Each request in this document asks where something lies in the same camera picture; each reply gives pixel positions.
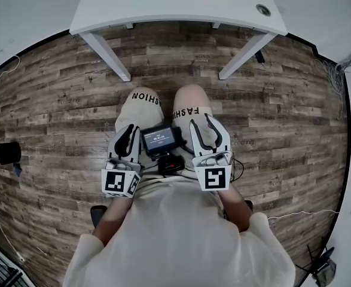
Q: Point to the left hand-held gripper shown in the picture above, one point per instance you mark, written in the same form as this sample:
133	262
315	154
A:
114	182

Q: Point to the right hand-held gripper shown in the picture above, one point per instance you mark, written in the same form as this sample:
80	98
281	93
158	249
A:
214	178

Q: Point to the person's right forearm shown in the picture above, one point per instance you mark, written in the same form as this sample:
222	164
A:
236	211

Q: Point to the person's left forearm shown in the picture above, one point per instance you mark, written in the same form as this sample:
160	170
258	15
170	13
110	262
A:
112	220

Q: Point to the black screen device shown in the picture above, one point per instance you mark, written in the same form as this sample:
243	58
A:
159	139

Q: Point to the person's beige printed shorts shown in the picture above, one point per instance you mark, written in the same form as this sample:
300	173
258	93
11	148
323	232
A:
145	115

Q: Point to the person's left leg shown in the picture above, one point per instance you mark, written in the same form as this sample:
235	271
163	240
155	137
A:
146	89

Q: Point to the small black box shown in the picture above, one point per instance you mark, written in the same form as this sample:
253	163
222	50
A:
248	205

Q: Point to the white table leg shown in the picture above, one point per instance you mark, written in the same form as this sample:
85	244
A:
109	57
242	57
129	25
216	25

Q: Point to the small black plug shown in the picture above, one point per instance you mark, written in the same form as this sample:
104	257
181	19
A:
259	57

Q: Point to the person's beige t-shirt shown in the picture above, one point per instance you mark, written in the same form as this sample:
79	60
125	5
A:
178	238

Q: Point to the small blue plastic bag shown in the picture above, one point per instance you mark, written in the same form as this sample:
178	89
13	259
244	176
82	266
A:
18	169

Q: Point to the black waste bin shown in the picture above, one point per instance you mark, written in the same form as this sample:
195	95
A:
9	153

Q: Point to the black tripod stand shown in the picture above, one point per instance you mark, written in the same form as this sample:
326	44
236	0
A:
321	263

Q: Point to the black metal railing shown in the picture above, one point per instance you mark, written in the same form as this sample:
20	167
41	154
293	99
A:
1	266

